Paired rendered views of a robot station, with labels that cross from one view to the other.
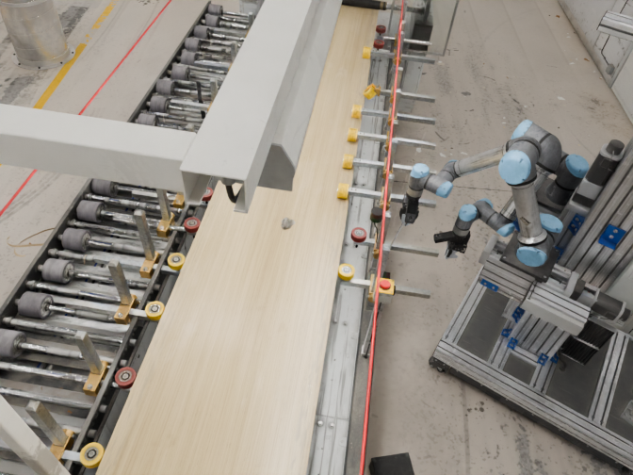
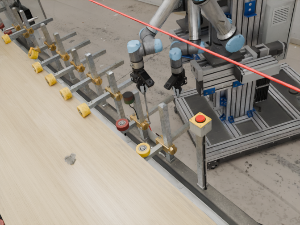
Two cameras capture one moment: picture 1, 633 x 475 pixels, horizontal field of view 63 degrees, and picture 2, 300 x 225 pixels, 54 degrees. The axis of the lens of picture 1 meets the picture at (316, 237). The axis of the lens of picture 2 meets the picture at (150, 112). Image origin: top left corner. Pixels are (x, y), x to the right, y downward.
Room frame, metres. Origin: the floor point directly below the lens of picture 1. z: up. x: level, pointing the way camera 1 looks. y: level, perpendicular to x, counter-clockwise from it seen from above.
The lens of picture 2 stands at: (0.63, 0.42, 2.14)
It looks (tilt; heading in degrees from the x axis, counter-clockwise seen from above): 42 degrees down; 323
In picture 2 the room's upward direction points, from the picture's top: 11 degrees counter-clockwise
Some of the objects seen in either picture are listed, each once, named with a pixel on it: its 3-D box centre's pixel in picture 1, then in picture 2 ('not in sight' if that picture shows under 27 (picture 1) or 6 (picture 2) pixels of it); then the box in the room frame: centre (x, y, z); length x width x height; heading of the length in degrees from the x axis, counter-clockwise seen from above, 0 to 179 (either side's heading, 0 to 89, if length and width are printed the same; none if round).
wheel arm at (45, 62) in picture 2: (395, 115); (64, 53); (2.77, -0.42, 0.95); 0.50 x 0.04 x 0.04; 86
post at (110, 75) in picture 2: (382, 209); (117, 100); (1.98, -0.34, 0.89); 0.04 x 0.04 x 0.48; 86
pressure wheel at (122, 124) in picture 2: (358, 239); (123, 128); (1.78, -0.21, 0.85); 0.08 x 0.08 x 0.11
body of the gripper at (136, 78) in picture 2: (411, 201); (138, 73); (1.81, -0.43, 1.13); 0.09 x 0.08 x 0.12; 176
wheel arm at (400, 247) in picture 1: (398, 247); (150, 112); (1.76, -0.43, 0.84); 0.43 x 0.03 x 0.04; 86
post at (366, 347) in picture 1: (373, 326); (202, 161); (1.22, -0.28, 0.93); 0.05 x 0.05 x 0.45; 86
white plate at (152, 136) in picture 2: not in sight; (149, 133); (1.70, -0.34, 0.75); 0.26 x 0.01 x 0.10; 176
